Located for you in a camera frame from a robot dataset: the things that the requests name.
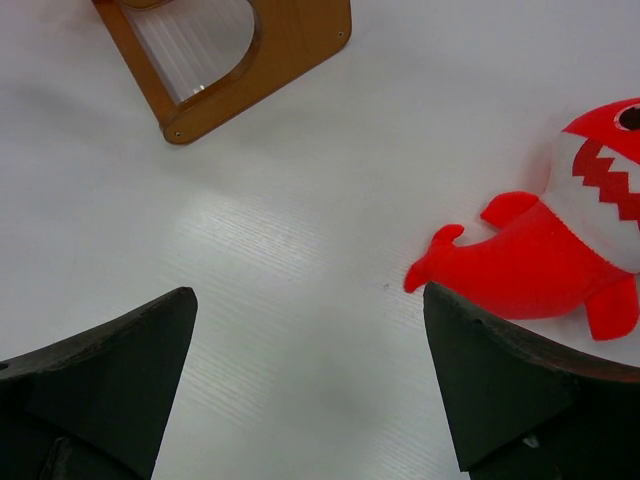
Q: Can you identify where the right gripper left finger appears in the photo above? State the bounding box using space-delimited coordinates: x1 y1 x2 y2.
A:
1 287 198 479

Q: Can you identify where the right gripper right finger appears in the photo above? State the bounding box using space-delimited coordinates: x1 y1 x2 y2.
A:
423 283 639 479

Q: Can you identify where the red shark plush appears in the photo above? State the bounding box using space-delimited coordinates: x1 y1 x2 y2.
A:
403 98 639 341

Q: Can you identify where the brown wooden toy shelf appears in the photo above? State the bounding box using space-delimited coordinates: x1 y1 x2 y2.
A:
93 0 352 145

